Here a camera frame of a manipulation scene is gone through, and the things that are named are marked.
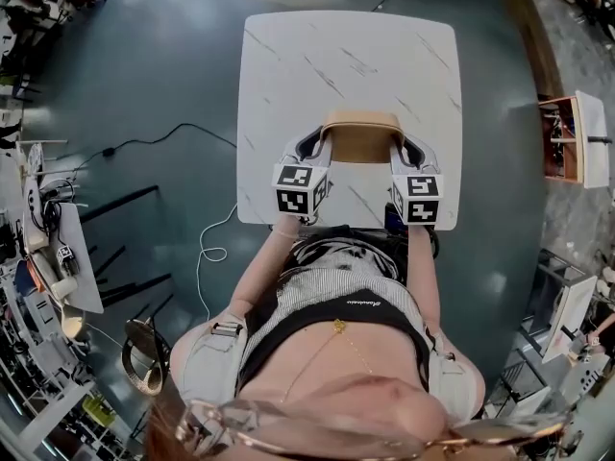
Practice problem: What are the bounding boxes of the person's face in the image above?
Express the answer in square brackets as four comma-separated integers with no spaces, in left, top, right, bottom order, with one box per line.
[234,375,455,461]

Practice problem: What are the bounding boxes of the pale grey harness strap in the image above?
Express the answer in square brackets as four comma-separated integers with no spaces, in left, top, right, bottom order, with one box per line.
[184,312,249,402]
[427,333,480,420]

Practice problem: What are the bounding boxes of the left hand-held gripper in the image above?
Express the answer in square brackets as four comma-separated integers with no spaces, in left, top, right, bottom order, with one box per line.
[272,126,333,225]

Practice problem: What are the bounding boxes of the gold rimmed eyeglasses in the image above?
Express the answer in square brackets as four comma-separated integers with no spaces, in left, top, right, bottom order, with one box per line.
[173,398,576,461]

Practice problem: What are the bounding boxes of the white metal frame cabinet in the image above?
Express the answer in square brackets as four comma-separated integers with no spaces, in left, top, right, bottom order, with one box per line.
[523,250,600,364]

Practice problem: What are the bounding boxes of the beige shell chair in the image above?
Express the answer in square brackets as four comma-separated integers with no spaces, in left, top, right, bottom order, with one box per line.
[60,304,87,339]

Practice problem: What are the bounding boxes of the woven wicker chair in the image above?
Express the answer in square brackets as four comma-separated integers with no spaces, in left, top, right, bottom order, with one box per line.
[121,317,173,397]

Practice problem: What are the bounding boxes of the person's right forearm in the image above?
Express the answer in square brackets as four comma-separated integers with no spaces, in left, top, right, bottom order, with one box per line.
[406,224,442,335]

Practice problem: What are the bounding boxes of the white cup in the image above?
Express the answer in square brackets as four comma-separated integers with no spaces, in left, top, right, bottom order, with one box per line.
[50,278,79,302]

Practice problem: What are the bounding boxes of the white side table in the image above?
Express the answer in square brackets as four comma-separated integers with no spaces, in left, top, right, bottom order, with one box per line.
[23,184,175,315]

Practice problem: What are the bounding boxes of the orange wooden cabinet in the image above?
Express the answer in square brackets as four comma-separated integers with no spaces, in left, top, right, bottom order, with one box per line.
[538,89,615,190]

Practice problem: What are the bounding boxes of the person's left forearm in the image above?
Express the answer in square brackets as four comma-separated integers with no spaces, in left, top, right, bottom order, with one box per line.
[230,214,303,317]

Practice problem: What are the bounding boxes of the white marble table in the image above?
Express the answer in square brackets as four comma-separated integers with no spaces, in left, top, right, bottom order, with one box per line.
[235,12,463,232]

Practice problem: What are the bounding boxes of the long white cable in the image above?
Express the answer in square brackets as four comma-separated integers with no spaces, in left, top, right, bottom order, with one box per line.
[197,203,240,324]

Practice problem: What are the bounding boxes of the person's torso striped top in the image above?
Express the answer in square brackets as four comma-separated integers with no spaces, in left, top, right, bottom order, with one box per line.
[170,226,486,422]

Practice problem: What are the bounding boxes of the yellow green crate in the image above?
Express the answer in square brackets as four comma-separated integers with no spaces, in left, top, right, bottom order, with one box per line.
[81,396,116,426]

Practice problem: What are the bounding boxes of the tangle of black cables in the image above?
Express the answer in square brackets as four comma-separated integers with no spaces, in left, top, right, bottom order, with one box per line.
[28,180,78,234]

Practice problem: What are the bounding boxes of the spare grey hand-held gripper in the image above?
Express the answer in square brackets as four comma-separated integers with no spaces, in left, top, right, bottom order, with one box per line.
[56,244,82,277]

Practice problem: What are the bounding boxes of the black device blue screen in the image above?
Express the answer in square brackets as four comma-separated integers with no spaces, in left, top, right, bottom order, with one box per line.
[383,202,408,232]

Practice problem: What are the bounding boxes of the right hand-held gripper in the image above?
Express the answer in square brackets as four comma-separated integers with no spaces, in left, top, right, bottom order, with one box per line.
[390,133,442,226]

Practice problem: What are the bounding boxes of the black cable with adapter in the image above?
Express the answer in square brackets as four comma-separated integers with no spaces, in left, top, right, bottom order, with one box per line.
[70,122,239,175]

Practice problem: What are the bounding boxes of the gold necklace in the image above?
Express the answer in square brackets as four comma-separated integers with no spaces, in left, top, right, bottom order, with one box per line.
[281,318,375,400]

